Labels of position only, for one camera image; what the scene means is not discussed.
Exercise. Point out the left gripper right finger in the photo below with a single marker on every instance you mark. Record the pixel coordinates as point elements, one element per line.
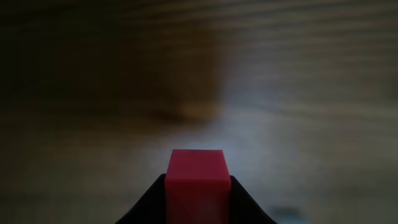
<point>245,207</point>

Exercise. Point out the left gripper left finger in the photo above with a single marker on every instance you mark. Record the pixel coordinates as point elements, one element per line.
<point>149,207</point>

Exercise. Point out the red cube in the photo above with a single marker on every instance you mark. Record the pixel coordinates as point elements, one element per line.
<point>197,183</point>

